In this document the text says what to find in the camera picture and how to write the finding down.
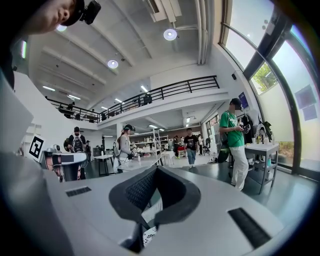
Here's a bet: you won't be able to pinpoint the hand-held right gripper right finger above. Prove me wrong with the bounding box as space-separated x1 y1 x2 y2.
154 165 202 226

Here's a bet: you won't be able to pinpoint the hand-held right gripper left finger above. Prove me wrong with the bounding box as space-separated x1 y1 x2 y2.
108 165 161 223

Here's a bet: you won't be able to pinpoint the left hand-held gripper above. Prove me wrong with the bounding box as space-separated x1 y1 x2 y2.
28 134 88 183

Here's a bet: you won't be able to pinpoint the black white patterned cushion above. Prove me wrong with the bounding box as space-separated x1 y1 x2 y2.
141 225 158 248

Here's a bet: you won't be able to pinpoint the black office chair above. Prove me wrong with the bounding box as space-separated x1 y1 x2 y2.
201 137 212 156

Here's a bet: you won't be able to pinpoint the white table black legs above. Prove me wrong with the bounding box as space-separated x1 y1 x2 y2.
93 154 115 177

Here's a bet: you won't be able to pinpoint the white metal shelf rack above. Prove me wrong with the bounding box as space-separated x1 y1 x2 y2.
143 128 170 158

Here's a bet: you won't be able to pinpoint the white table with shelf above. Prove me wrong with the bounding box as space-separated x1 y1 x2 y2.
244 142 280 195

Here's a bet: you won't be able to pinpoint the black balcony railing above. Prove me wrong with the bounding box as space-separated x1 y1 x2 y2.
45 75 221 124

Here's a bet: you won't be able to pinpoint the green potted plant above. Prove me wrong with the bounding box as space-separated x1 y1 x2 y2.
261 121 274 141

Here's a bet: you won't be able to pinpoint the person's face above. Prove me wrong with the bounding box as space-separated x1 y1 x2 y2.
23 0 71 35

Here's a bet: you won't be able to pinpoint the black cap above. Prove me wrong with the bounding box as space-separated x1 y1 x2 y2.
61 0 86 27

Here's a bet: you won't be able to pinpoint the purple wall poster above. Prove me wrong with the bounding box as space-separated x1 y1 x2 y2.
238 91 250 110

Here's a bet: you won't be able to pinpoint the black head-mounted camera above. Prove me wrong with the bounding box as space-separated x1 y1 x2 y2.
79 0 102 26

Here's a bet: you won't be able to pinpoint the dark window frame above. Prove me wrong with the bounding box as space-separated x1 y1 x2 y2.
217 0 320 182

